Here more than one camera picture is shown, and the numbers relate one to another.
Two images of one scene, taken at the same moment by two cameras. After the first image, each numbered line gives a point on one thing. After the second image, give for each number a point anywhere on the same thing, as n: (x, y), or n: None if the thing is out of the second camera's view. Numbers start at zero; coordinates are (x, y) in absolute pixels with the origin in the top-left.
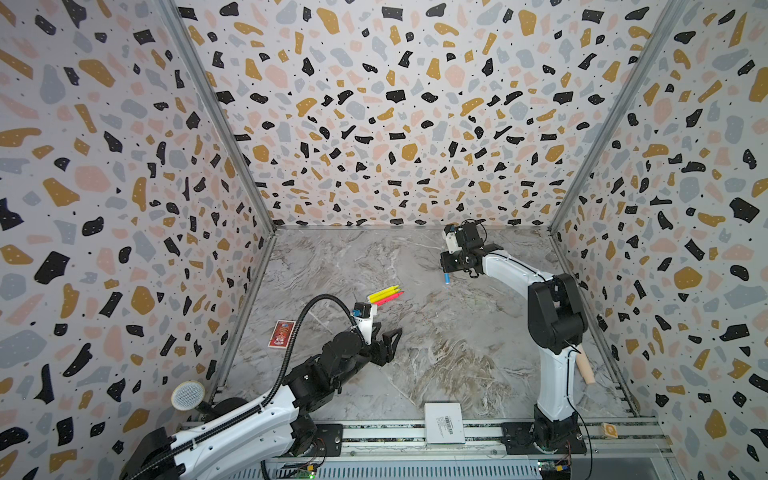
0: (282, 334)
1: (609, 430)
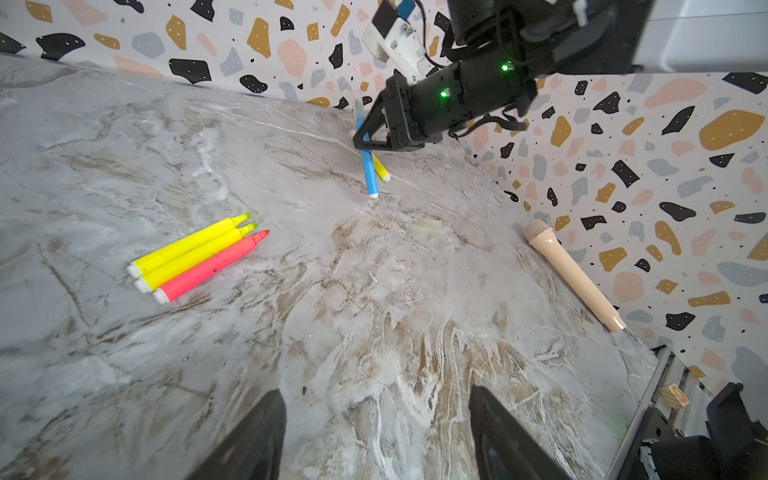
0: None
1: (674, 396)
